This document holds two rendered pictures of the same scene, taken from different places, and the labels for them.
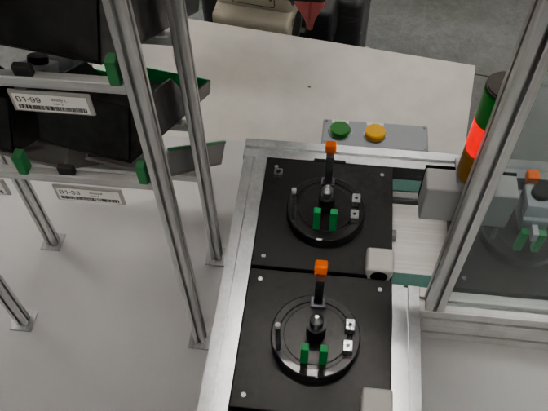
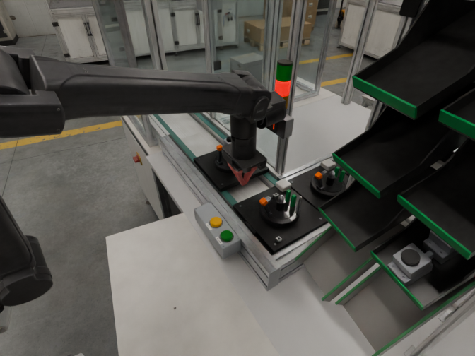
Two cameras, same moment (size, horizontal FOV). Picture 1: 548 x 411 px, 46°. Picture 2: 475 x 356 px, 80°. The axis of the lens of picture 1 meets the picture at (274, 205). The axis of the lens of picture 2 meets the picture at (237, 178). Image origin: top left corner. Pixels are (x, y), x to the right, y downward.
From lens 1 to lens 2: 1.29 m
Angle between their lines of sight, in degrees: 77
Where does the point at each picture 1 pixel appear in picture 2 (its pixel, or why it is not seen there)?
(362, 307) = (303, 182)
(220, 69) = not seen: outside the picture
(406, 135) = (206, 212)
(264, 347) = not seen: hidden behind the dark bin
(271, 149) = (263, 258)
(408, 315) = (290, 174)
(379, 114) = (176, 257)
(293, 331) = (336, 188)
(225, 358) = not seen: hidden behind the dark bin
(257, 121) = (227, 316)
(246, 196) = (300, 246)
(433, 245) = (249, 189)
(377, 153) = (227, 216)
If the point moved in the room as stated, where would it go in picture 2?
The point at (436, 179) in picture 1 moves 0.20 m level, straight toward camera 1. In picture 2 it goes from (288, 118) to (338, 109)
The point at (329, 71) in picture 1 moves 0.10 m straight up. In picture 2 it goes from (151, 306) to (144, 289)
